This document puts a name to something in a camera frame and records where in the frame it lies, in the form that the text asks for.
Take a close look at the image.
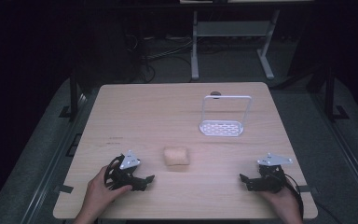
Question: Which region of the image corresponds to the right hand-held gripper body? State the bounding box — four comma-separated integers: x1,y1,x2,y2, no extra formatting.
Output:
253,152,294,194

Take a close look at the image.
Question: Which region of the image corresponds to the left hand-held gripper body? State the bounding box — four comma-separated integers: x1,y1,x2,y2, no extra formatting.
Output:
103,149,143,191

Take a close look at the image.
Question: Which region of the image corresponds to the beige sponge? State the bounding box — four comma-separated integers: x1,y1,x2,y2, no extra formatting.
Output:
163,147,190,167

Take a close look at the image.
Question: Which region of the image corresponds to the white perforated rack with handle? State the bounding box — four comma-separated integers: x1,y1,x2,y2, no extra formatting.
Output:
198,94,253,137

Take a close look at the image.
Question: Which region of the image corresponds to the person's right hand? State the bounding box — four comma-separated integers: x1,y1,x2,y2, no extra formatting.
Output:
259,186,304,224

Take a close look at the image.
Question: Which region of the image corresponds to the person's left hand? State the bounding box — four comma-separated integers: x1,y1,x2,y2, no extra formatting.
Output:
84,165,133,218

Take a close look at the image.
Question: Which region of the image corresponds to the white metal stand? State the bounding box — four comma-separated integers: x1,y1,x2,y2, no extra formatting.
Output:
190,8,282,81

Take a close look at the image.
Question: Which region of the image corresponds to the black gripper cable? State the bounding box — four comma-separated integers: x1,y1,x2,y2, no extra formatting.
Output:
283,173,305,220

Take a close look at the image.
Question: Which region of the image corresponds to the black metal post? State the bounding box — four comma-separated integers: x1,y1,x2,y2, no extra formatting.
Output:
324,66,351,122
59,69,79,119

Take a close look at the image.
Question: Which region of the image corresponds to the bundle of floor cables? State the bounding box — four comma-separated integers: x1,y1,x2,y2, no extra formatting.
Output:
125,34,195,83

